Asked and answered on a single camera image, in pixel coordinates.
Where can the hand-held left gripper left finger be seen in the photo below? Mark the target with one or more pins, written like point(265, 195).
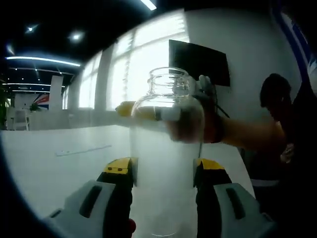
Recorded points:
point(99, 203)

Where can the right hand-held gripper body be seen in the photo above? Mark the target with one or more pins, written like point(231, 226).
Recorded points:
point(205, 86)

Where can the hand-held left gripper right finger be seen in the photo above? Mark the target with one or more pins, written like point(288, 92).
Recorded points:
point(223, 205)

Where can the clear glass cup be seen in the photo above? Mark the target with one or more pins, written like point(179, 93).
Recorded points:
point(163, 153)

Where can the white tabletop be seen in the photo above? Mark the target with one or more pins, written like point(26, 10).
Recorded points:
point(62, 168)

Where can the person's left hand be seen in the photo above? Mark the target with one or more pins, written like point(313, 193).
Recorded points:
point(132, 225)

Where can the person's right hand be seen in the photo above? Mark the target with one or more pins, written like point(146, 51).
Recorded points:
point(210, 129)

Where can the black monitor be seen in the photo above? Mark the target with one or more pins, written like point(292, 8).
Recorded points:
point(198, 62)

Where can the narrow window with blinds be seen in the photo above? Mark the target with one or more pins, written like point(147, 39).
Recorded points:
point(89, 86)

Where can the large window with blinds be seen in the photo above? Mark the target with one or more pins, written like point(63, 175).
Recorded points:
point(148, 42)

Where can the white pillar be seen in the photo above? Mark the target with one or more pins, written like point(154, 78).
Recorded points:
point(56, 91)

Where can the round ceiling spotlight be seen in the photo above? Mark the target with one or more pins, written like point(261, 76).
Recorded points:
point(30, 28)
point(76, 36)

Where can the seated person in dark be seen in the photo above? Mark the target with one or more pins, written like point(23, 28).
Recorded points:
point(297, 148)

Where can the thin curved ceiling light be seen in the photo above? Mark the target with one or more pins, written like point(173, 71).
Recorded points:
point(42, 60)

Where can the long curved ceiling light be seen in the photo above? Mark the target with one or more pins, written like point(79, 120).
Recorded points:
point(148, 3)

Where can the white chair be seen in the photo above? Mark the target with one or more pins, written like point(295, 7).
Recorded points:
point(21, 120)

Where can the red blue wall graphic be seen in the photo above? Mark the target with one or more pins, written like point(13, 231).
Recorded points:
point(42, 100)

